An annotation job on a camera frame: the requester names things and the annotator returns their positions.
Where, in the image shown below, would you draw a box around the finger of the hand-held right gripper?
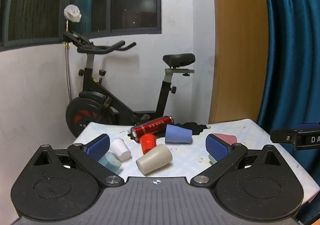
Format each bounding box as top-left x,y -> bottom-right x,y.
270,123 -> 320,151

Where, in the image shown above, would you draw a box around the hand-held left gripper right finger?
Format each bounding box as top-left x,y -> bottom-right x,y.
190,133 -> 285,189

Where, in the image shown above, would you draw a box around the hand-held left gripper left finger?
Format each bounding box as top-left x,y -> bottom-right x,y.
32,133 -> 125,188

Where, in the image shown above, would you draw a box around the pink cup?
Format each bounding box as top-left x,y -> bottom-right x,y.
214,133 -> 237,145

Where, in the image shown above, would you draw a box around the clear light blue cup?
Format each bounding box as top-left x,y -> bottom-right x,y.
98,152 -> 123,174

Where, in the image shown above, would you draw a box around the white cup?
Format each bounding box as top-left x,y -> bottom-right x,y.
110,138 -> 132,161

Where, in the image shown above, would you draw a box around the red cup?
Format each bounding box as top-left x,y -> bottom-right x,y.
139,134 -> 157,155

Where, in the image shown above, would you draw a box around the beige cup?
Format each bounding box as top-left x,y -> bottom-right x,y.
136,143 -> 173,175

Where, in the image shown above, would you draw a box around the black cloth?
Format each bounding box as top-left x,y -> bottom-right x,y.
160,122 -> 209,138

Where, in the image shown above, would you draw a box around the black exercise bike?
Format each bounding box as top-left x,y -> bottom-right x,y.
62,31 -> 196,138

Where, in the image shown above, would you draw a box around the red metal can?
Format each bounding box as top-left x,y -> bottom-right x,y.
130,115 -> 175,143

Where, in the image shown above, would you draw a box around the blue curtain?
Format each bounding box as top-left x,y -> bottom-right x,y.
257,0 -> 320,225

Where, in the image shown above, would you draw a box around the wooden panel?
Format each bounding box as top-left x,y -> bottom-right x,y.
209,0 -> 272,125

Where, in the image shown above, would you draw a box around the white plastic bag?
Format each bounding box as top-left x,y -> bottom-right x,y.
64,4 -> 82,23

